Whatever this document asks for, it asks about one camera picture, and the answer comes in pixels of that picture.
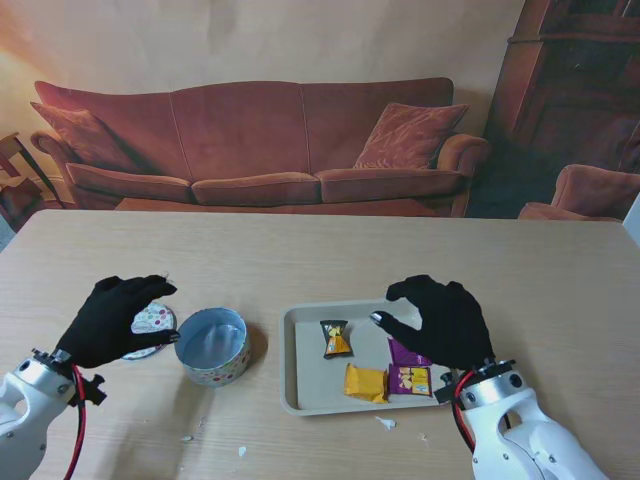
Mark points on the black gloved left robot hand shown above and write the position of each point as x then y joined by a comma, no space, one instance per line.
100,325

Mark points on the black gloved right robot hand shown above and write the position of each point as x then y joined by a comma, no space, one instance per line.
455,325

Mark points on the round polka dot box lid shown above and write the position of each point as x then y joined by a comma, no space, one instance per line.
152,320

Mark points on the plain purple cookie packet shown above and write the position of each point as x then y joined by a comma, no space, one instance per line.
402,352

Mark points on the purple cookie packet yellow print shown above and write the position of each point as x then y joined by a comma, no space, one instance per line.
407,381

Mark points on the black and orange cookie packet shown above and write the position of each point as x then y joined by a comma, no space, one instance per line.
336,342

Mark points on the round polka dot cookie box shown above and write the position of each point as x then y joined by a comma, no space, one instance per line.
220,372

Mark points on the beige rectangular tray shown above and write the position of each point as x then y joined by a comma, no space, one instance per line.
310,380

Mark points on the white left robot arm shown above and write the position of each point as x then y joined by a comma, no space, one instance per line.
30,395

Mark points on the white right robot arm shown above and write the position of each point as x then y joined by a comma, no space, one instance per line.
520,425

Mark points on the red brown armchair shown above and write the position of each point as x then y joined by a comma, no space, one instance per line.
595,190

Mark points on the patterned red sofa cushion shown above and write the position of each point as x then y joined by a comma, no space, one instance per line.
405,135

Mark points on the plain red sofa cushion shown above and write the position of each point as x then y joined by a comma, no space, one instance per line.
75,130

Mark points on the wooden side chair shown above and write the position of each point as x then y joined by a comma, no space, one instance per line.
10,150

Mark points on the red brown sofa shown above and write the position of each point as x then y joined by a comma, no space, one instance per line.
240,130

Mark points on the dark wooden cabinet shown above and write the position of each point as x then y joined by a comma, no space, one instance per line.
560,90

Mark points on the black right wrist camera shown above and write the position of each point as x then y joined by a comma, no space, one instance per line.
445,390

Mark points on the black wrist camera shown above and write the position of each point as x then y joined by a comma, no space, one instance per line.
445,390
92,392

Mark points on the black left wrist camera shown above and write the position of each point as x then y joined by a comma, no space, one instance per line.
92,392

